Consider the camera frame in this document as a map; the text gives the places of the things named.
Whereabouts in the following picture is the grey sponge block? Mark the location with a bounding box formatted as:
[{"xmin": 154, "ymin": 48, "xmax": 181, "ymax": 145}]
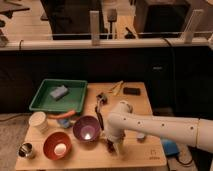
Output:
[{"xmin": 50, "ymin": 85, "xmax": 68, "ymax": 100}]

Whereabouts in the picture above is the small grey round object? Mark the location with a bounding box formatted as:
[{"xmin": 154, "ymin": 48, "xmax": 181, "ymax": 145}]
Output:
[{"xmin": 136, "ymin": 133, "xmax": 146, "ymax": 140}]

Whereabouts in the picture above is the black rectangular block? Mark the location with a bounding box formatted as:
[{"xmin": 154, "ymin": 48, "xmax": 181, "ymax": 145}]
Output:
[{"xmin": 123, "ymin": 87, "xmax": 141, "ymax": 95}]

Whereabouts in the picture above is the blue object beside table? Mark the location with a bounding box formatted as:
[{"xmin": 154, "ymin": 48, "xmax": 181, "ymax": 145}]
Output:
[{"xmin": 161, "ymin": 139, "xmax": 179, "ymax": 157}]

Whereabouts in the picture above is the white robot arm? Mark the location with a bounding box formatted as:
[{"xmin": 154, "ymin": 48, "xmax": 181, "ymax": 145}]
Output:
[{"xmin": 105, "ymin": 101, "xmax": 213, "ymax": 153}]

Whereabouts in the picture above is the black handled utensil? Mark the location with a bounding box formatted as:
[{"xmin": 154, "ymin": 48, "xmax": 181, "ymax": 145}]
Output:
[{"xmin": 95, "ymin": 93, "xmax": 107, "ymax": 129}]

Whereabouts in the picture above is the red bowl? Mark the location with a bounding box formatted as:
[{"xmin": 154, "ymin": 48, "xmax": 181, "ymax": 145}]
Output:
[{"xmin": 43, "ymin": 132, "xmax": 72, "ymax": 160}]

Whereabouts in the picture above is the orange sausage toy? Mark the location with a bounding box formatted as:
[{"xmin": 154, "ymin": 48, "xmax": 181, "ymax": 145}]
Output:
[{"xmin": 47, "ymin": 110, "xmax": 76, "ymax": 120}]

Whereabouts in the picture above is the white cup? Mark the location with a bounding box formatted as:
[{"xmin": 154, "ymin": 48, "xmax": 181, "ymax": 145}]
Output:
[{"xmin": 28, "ymin": 112, "xmax": 48, "ymax": 133}]

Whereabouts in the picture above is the green plastic tray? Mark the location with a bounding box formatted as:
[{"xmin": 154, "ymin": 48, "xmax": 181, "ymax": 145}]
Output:
[{"xmin": 29, "ymin": 79, "xmax": 87, "ymax": 113}]

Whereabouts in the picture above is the small metal cup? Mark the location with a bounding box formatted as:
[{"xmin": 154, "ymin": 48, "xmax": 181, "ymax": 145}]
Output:
[{"xmin": 18, "ymin": 143, "xmax": 35, "ymax": 159}]

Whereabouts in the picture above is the purple bowl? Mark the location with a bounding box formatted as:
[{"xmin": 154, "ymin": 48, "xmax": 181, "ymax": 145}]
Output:
[{"xmin": 73, "ymin": 115, "xmax": 100, "ymax": 142}]

